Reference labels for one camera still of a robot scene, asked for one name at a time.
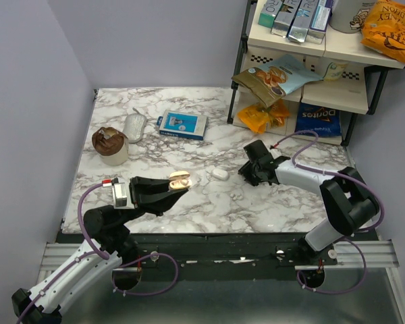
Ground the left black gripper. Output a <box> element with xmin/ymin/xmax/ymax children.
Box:
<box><xmin>117</xmin><ymin>175</ymin><xmax>188</xmax><ymax>227</ymax></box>

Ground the beige earbud charging case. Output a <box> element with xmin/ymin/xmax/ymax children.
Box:
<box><xmin>169</xmin><ymin>171</ymin><xmax>192</xmax><ymax>190</ymax></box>

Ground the white earbud charging case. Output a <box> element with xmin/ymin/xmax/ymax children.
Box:
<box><xmin>211</xmin><ymin>168</ymin><xmax>230</xmax><ymax>181</ymax></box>

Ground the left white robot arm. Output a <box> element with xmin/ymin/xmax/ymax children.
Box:
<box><xmin>11</xmin><ymin>171</ymin><xmax>192</xmax><ymax>323</ymax></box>

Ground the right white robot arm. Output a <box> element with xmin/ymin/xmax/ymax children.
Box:
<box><xmin>238</xmin><ymin>140</ymin><xmax>383</xmax><ymax>265</ymax></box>

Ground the orange snack bag lower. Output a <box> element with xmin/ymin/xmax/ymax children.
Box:
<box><xmin>237</xmin><ymin>99</ymin><xmax>290</xmax><ymax>134</ymax></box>

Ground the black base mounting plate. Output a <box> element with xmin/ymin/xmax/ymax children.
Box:
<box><xmin>131</xmin><ymin>233</ymin><xmax>338</xmax><ymax>281</ymax></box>

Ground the blue Harry's razor box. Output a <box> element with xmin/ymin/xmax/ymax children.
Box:
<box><xmin>157</xmin><ymin>110</ymin><xmax>208</xmax><ymax>140</ymax></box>

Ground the blue Doritos bag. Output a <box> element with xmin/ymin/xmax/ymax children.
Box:
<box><xmin>295</xmin><ymin>103</ymin><xmax>342</xmax><ymax>138</ymax></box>

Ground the gold blue snack bag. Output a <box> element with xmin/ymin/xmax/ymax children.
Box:
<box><xmin>232</xmin><ymin>55</ymin><xmax>323</xmax><ymax>108</ymax></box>

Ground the teal toothpaste box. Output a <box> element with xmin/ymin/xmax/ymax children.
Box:
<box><xmin>258</xmin><ymin>0</ymin><xmax>284</xmax><ymax>28</ymax></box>

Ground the orange kettle chips bag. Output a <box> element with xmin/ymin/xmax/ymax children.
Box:
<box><xmin>361</xmin><ymin>1</ymin><xmax>405</xmax><ymax>64</ymax></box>

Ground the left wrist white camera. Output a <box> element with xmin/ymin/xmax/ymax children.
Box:
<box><xmin>101</xmin><ymin>178</ymin><xmax>130</xmax><ymax>209</ymax></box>

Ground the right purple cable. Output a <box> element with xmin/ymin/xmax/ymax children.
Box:
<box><xmin>271</xmin><ymin>130</ymin><xmax>385</xmax><ymax>294</ymax></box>

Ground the purple cable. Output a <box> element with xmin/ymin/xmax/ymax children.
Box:
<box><xmin>16</xmin><ymin>179</ymin><xmax>180</xmax><ymax>324</ymax></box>
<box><xmin>271</xmin><ymin>130</ymin><xmax>385</xmax><ymax>294</ymax></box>

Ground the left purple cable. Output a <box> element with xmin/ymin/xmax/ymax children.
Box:
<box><xmin>16</xmin><ymin>179</ymin><xmax>180</xmax><ymax>324</ymax></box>

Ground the black frame shelf rack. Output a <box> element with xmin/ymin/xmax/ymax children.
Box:
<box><xmin>234</xmin><ymin>1</ymin><xmax>405</xmax><ymax>146</ymax></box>

